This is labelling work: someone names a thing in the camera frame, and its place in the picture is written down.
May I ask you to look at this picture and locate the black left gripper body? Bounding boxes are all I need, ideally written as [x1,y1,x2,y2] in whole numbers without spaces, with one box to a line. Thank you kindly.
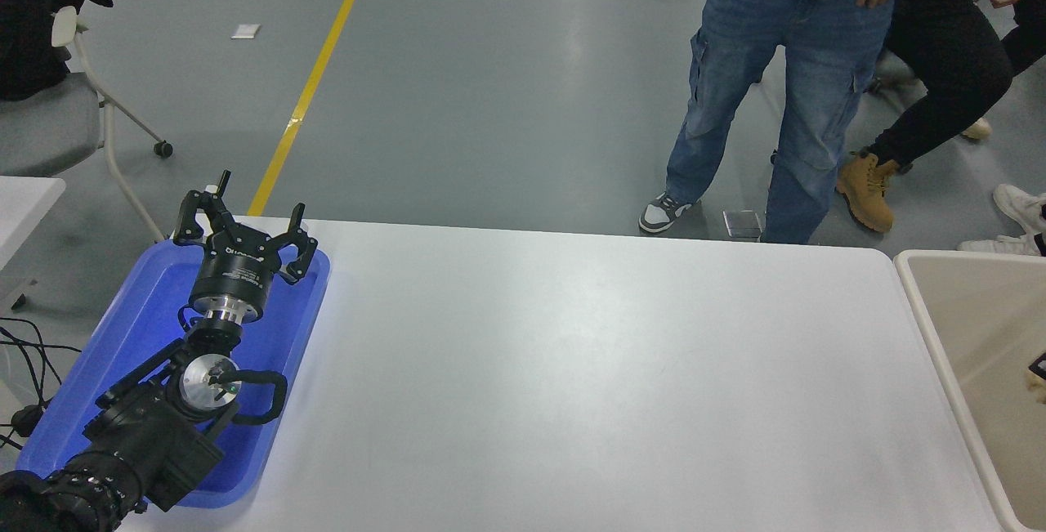
[190,239,284,310]

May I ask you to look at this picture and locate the large pale bin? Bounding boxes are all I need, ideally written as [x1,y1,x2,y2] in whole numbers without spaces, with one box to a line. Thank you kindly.
[893,250,1046,532]

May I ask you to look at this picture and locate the blue plastic tray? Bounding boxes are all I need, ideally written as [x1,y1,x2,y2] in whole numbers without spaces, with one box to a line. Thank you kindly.
[15,238,332,510]

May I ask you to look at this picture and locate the person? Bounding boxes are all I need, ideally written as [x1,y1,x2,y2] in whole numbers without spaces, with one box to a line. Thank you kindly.
[835,0,1046,235]
[639,0,928,245]
[958,184,1046,257]

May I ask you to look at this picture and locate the small white table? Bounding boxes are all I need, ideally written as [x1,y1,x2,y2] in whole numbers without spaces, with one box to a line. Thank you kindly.
[0,177,66,308]

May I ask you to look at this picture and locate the black garment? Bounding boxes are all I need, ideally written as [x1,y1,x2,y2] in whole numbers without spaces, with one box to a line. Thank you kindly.
[0,0,114,101]

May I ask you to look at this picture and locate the clear plastic sheet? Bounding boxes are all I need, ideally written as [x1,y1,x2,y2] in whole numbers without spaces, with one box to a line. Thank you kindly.
[723,209,763,239]

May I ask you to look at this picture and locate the grey chair with white frame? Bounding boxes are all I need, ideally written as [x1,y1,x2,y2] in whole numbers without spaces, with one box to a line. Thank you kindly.
[0,5,174,243]

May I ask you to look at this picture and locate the black cables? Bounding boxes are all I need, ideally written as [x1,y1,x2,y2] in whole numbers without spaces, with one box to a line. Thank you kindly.
[0,318,83,451]

